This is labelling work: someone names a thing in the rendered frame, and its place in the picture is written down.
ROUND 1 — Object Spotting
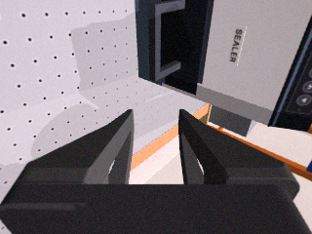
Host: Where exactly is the grey perforated base plate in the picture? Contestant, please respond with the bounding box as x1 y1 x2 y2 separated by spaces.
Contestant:
0 0 207 203

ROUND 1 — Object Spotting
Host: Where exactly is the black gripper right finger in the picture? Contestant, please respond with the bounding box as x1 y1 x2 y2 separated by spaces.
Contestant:
178 109 300 200

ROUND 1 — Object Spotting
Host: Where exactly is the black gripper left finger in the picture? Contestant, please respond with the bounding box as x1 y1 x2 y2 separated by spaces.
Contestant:
13 109 135 185

